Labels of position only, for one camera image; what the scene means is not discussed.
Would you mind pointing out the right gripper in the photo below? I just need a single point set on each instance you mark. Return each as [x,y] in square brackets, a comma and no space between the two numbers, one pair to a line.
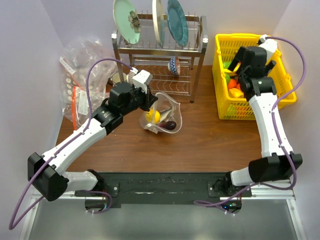
[269,66]

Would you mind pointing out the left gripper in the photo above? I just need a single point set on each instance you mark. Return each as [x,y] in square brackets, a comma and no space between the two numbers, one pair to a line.
[149,99]

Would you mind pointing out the yellow toy lemon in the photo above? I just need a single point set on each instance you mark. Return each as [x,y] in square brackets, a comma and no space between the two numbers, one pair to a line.
[152,116]

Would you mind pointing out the green toy lime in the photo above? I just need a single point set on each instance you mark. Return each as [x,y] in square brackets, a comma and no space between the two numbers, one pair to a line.
[227,78]

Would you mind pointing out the grey toy fish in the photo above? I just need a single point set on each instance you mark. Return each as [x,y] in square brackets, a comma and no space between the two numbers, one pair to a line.
[166,114]

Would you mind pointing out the clear zip top bag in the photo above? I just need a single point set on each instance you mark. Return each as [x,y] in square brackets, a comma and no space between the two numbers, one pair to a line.
[164,102]

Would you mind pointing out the yellow toy pepper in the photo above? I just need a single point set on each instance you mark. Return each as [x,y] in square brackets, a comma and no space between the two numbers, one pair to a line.
[235,93]

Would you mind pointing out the purple toy eggplant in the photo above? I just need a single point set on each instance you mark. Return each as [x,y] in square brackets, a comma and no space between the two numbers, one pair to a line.
[168,125]

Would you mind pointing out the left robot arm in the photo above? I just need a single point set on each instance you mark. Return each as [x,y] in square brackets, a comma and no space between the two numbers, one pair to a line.
[75,147]

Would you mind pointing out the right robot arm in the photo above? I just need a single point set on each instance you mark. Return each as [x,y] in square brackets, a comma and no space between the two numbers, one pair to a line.
[278,160]

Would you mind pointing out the orange zipper bag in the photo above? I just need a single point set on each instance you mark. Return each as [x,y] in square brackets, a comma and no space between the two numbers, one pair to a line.
[77,109]

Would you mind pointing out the yellow toy banana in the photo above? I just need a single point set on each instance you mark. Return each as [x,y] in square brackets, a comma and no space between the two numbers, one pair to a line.
[231,73]

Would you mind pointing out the grey patterned bowl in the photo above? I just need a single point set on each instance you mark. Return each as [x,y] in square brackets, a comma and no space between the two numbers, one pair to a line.
[129,77]

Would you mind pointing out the green toy fruit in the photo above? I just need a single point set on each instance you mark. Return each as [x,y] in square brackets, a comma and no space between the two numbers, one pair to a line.
[226,64]

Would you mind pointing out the orange toy fruit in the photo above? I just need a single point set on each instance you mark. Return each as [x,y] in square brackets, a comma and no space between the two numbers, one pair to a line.
[232,84]

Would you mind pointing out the cream enamel mug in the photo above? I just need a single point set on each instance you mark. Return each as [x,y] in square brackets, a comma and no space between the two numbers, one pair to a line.
[116,78]

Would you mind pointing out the yellow plastic basket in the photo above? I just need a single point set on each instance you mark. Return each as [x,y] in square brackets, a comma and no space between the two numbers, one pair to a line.
[226,47]

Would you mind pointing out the metal dish rack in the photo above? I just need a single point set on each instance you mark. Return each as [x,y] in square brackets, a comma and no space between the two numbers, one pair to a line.
[149,56]

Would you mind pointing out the blue patterned bowl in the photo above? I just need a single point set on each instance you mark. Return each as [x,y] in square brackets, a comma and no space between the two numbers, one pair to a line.
[174,66]

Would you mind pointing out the pile of clear bags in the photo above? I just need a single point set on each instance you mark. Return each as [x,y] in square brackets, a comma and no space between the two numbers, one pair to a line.
[77,58]

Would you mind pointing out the mint green floral plate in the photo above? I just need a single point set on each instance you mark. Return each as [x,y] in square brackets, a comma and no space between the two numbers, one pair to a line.
[127,21]

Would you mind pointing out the beige rimmed plate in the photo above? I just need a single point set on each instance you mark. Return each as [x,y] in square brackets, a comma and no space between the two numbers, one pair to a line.
[158,21]

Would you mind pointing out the teal blue plate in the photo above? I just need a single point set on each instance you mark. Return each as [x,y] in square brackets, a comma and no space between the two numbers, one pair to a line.
[177,23]

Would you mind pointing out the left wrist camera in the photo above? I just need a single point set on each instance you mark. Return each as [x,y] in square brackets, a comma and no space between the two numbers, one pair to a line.
[142,80]

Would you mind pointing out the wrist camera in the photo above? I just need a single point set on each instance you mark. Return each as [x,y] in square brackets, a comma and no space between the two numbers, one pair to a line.
[142,80]
[269,44]

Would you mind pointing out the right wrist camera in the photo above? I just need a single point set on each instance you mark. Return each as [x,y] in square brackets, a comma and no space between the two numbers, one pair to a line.
[269,44]

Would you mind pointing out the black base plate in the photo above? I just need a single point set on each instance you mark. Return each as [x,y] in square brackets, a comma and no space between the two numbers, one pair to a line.
[164,188]

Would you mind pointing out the aluminium frame rail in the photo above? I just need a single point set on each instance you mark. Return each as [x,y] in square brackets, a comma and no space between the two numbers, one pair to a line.
[93,205]

